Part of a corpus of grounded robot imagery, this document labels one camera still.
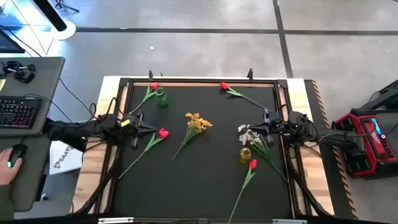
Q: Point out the black computer mouse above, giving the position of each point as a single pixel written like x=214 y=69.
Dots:
x=18 y=151

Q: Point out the large grey desk top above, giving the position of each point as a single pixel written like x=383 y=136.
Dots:
x=34 y=84

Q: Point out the yellow artificial flower bunch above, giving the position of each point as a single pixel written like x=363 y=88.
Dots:
x=196 y=123

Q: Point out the white artificial flower bunch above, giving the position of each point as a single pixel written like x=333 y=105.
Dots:
x=248 y=137

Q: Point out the black backlit keyboard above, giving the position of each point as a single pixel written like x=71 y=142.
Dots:
x=17 y=112

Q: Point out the black table mat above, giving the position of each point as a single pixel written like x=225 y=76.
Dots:
x=202 y=186

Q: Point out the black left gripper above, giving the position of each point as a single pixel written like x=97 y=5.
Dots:
x=127 y=127

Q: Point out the white printed bag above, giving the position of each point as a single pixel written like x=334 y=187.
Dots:
x=63 y=158

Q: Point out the black stand panel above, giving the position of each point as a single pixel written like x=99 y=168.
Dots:
x=49 y=14

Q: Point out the black frame post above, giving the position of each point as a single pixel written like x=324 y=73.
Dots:
x=150 y=75
x=249 y=73

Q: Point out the black desk clamp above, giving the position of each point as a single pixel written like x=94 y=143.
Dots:
x=19 y=72

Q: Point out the black hazard-striped platform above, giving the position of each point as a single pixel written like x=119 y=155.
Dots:
x=334 y=193

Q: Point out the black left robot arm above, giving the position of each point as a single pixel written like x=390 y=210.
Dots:
x=77 y=129

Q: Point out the green glass vase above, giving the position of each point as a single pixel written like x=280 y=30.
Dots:
x=161 y=99

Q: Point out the yellow glass vase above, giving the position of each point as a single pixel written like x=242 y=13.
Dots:
x=245 y=153

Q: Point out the person's hand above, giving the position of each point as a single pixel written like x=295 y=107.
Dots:
x=7 y=171

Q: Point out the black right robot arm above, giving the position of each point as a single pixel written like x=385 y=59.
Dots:
x=335 y=138

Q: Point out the black tripod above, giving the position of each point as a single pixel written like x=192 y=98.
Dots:
x=64 y=5

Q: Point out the red and black equipment box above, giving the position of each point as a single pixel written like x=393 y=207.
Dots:
x=367 y=146

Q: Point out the white round stand base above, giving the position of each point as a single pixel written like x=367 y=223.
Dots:
x=66 y=33

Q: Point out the silver metal bracket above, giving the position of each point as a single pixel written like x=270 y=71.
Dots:
x=289 y=221
x=115 y=220

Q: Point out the black aluminium table frame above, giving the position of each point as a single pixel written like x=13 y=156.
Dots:
x=199 y=80

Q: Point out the small grey desk panel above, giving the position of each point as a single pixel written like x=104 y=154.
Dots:
x=31 y=183

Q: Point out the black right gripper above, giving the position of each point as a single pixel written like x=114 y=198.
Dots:
x=278 y=127

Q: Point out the red artificial tulip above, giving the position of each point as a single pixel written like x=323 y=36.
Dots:
x=224 y=85
x=154 y=85
x=253 y=164
x=163 y=133

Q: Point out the black monitor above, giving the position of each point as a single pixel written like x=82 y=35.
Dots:
x=7 y=43

